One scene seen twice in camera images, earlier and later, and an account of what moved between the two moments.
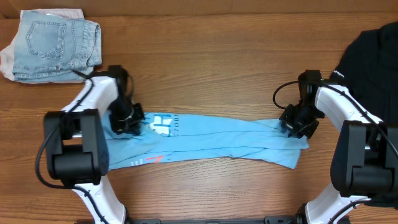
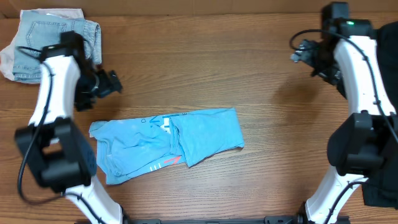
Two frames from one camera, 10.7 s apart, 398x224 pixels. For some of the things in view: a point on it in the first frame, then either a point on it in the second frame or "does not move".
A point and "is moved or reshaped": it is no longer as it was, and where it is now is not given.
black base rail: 267,219 does not move
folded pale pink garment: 7,53 does not move
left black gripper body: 131,123 to 109,82
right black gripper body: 294,123 to 304,53
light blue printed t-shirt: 165,136 is moved or reshaped
